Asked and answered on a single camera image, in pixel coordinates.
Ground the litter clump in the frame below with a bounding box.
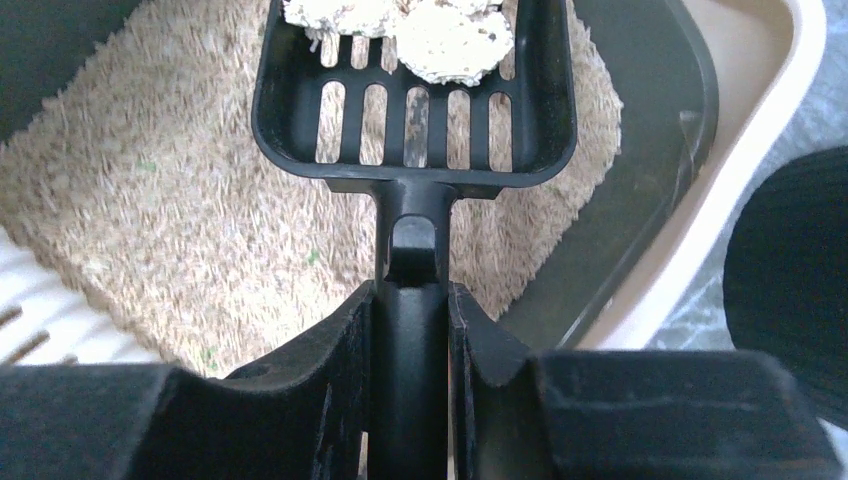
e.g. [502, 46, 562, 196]
[281, 0, 402, 40]
[392, 1, 514, 87]

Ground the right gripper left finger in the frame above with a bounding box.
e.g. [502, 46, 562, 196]
[125, 283, 373, 479]

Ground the cat litter pile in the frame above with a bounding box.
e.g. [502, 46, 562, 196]
[0, 0, 625, 380]

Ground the black litter scoop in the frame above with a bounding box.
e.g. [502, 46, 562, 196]
[252, 1, 577, 479]

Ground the black trash bin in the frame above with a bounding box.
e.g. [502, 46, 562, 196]
[723, 146, 847, 428]

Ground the beige litter box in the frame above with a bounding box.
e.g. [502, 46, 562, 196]
[1, 1, 794, 375]

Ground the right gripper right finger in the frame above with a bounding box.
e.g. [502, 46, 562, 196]
[448, 283, 842, 479]

